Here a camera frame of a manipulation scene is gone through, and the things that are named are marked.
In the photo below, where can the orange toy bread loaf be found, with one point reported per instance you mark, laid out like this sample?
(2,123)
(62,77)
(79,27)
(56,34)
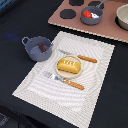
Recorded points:
(69,66)

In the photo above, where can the brown toy sausage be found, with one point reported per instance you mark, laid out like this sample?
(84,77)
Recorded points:
(42,48)

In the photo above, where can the grey pot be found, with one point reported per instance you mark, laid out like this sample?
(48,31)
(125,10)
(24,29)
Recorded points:
(33,50)

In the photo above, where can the red toy tomato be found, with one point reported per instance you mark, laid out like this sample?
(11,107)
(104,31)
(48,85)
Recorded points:
(87,14)

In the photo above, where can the grey bowl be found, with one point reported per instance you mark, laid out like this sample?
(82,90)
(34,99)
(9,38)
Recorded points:
(89,21)

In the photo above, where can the round wooden plate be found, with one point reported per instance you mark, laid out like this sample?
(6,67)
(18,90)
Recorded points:
(65,74)

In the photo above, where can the white woven placemat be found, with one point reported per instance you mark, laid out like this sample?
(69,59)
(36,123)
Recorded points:
(73,105)

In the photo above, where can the black stove burner disc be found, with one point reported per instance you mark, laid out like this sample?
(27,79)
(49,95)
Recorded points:
(67,14)
(94,3)
(76,2)

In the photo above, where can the pink tray mat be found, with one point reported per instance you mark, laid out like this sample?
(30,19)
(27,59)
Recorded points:
(106,28)

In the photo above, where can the cream bowl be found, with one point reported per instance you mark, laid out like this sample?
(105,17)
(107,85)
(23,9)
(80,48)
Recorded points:
(122,14)

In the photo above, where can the wooden handled knife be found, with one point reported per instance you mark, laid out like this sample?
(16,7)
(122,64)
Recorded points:
(79,56)

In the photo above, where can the wooden handled fork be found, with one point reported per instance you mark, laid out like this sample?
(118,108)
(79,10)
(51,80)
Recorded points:
(54,77)

